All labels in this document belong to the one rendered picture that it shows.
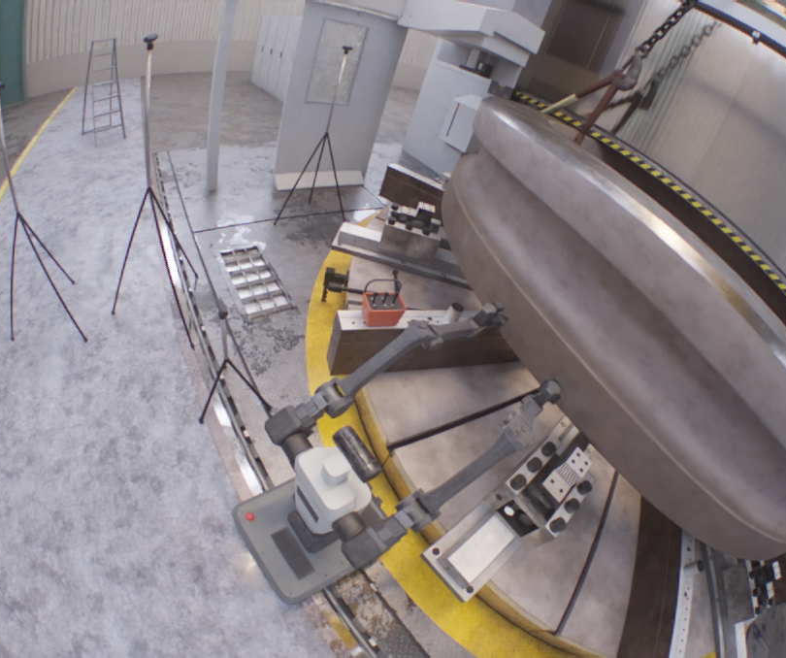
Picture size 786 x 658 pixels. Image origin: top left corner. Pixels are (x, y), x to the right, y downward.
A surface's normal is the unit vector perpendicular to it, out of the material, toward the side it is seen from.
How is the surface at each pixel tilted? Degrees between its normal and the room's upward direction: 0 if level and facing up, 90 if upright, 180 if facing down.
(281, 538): 0
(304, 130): 90
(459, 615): 0
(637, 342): 90
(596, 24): 90
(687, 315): 90
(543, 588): 0
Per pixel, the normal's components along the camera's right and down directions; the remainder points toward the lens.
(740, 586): -0.96, -0.26
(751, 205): -0.78, 0.26
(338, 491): 0.27, -0.68
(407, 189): -0.46, 0.53
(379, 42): 0.56, 0.69
